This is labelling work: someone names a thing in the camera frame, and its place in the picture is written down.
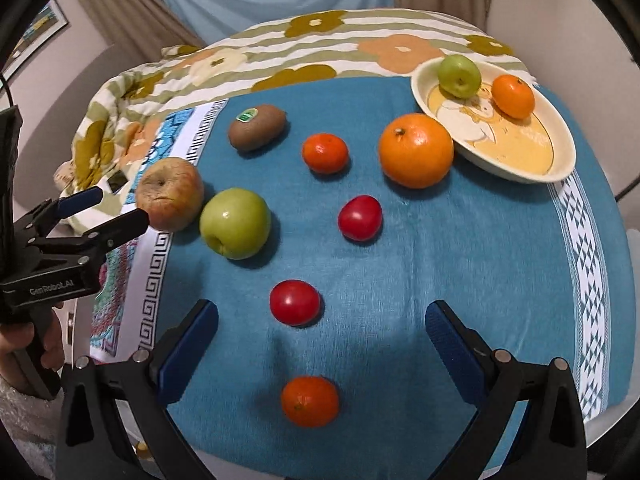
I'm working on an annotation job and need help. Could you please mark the small green apple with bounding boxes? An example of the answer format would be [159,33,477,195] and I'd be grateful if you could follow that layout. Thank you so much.
[437,54,482,99]

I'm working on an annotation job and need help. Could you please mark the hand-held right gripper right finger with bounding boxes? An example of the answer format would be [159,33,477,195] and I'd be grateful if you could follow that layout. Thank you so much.
[425,300,588,480]

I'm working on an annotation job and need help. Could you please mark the red yellow apple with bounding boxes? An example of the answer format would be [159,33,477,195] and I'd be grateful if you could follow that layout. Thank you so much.
[135,157,205,233]

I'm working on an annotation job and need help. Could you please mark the small tangerine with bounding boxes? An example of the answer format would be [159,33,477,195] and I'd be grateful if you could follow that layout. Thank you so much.
[280,376,340,429]
[301,133,350,175]
[491,74,536,120]

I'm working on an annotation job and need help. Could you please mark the person's left hand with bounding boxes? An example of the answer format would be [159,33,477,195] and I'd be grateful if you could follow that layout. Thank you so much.
[0,301,67,393]

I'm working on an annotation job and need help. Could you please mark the large orange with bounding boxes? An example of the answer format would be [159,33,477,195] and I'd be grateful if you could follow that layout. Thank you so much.
[378,113,455,190]

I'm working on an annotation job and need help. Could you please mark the cream oval bowl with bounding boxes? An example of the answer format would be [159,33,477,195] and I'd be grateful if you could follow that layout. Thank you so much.
[411,56,577,184]

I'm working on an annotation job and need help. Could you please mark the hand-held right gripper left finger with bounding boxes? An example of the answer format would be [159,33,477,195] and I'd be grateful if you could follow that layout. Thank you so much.
[55,299,220,480]

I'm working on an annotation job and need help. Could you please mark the teal cloth with patterned border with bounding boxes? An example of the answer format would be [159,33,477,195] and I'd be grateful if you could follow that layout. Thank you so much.
[90,77,628,480]

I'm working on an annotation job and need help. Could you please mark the black cable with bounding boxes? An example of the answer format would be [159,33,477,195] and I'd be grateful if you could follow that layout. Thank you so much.
[614,149,640,201]
[0,71,17,111]

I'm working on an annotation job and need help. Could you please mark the brown kiwi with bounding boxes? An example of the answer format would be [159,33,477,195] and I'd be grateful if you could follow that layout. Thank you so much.
[228,104,287,153]

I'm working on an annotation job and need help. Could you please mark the large green apple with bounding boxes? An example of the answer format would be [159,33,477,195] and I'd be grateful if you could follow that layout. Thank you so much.
[199,188,272,261]

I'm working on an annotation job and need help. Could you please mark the red tomato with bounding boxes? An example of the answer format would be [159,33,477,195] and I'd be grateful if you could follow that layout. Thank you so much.
[269,280,322,326]
[337,195,384,242]

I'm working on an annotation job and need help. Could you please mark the framed wall picture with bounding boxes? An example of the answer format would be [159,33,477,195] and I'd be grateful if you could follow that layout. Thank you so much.
[6,0,69,82]

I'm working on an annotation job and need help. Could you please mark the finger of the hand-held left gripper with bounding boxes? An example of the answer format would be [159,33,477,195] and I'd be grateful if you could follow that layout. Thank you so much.
[15,186,105,241]
[25,208,151,262]

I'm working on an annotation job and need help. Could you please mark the floral striped blanket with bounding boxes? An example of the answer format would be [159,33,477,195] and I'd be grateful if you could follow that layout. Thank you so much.
[52,7,538,236]

